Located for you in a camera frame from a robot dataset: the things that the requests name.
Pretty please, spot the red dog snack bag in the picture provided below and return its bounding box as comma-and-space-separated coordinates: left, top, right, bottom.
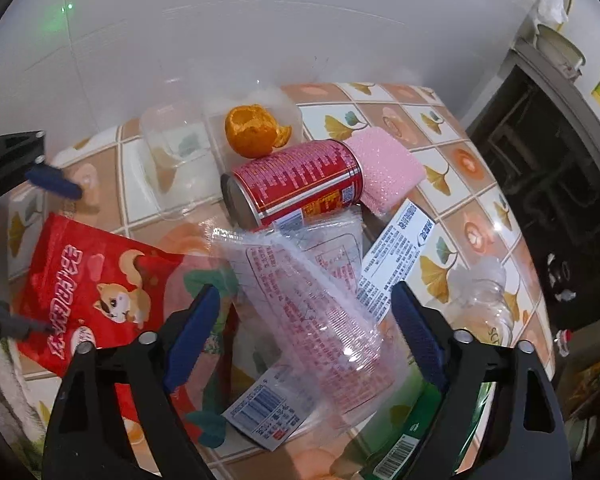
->
18, 214, 237, 448

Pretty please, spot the metal bowl on counter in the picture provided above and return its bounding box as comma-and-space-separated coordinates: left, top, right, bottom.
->
535, 24, 586, 77

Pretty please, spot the white blue carton box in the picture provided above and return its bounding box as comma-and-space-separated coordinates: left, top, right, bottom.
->
356, 200, 434, 324

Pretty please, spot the orange peel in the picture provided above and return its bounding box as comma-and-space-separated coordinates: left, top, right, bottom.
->
224, 104, 292, 158

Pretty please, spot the clear printed plastic wrapper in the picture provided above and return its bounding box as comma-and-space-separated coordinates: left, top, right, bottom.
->
212, 208, 405, 427

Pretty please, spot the grey kitchen counter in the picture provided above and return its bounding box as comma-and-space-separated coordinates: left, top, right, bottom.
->
460, 39, 600, 172

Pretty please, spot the clear crumpled plastic bottle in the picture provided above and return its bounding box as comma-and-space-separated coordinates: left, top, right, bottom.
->
427, 256, 514, 347

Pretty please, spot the red beverage can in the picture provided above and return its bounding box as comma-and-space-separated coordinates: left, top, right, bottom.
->
221, 140, 363, 231

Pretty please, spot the pink sponge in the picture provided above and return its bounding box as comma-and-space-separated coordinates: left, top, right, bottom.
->
343, 127, 426, 217

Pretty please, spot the clear plastic container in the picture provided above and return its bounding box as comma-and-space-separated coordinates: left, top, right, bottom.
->
138, 101, 221, 219

